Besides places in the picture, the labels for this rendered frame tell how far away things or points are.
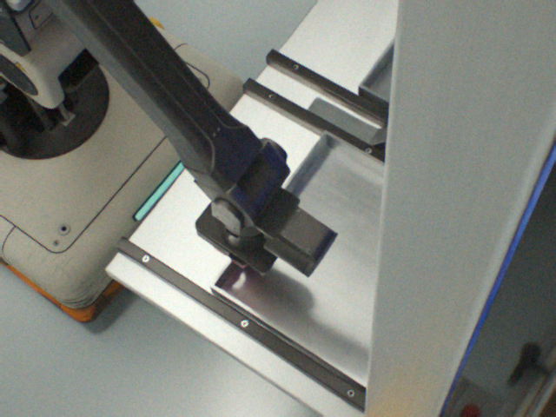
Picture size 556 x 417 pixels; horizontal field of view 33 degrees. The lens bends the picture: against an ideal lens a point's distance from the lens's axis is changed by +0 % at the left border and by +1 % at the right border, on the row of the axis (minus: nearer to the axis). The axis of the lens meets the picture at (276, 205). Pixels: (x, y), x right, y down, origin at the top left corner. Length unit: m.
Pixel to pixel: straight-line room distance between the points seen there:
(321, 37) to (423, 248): 0.91
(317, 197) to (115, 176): 0.81
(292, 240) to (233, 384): 1.14
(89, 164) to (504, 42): 1.74
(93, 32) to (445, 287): 0.40
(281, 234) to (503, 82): 0.65
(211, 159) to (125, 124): 1.17
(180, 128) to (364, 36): 0.57
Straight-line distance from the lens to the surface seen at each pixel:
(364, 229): 1.21
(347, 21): 1.37
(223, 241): 1.07
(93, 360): 2.14
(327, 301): 1.18
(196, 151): 0.86
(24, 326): 2.21
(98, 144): 2.02
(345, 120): 1.28
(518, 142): 0.34
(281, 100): 1.28
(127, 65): 0.80
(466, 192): 0.39
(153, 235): 1.24
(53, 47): 1.52
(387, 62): 1.33
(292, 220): 0.95
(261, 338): 1.15
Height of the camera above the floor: 2.00
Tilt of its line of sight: 65 degrees down
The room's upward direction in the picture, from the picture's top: 9 degrees counter-clockwise
